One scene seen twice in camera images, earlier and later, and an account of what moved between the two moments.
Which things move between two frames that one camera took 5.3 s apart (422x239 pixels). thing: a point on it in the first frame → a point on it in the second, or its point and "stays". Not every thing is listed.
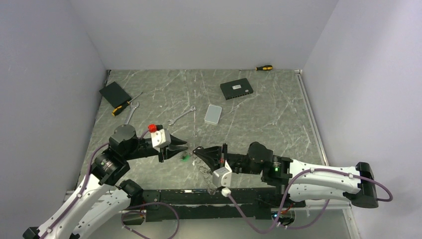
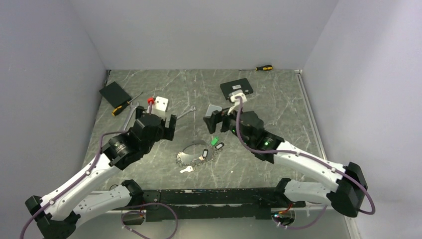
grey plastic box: (213, 115) stays
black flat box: (115, 94) stays
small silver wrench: (192, 108) stays
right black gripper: (211, 156) → (216, 117)
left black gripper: (171, 150) → (167, 133)
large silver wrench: (132, 109) stays
